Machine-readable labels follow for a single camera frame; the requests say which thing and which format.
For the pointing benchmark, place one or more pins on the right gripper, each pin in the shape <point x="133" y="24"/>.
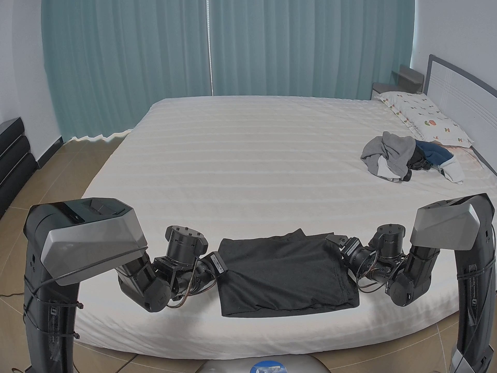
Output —
<point x="355" y="255"/>

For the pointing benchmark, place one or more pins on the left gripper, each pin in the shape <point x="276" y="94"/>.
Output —
<point x="211" y="272"/>

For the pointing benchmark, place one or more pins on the black T-shirt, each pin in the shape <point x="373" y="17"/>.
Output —
<point x="283" y="274"/>

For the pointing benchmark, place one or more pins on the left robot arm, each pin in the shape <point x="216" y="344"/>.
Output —
<point x="89" y="231"/>

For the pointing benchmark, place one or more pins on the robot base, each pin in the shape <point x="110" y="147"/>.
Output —
<point x="233" y="365"/>

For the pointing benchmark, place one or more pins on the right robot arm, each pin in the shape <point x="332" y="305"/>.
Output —
<point x="446" y="223"/>

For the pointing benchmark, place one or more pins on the pile of clothes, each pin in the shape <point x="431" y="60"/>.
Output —
<point x="388" y="152"/>

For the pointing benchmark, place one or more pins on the bed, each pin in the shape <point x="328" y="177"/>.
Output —
<point x="252" y="161"/>

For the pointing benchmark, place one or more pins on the white printed pillow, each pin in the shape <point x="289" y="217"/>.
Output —
<point x="427" y="117"/>

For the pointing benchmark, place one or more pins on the grey bedside table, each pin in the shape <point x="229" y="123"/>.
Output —
<point x="409" y="76"/>

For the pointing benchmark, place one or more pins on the blue-green curtain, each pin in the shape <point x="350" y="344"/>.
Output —
<point x="124" y="53"/>
<point x="310" y="33"/>

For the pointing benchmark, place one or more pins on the black dressing table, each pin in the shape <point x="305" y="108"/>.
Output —
<point x="13" y="157"/>

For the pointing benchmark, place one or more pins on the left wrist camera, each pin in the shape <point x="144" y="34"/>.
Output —
<point x="202" y="248"/>

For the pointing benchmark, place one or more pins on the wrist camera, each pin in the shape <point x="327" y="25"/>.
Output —
<point x="202" y="248"/>
<point x="373" y="242"/>

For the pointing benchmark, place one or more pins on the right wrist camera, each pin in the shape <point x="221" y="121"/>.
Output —
<point x="373" y="242"/>

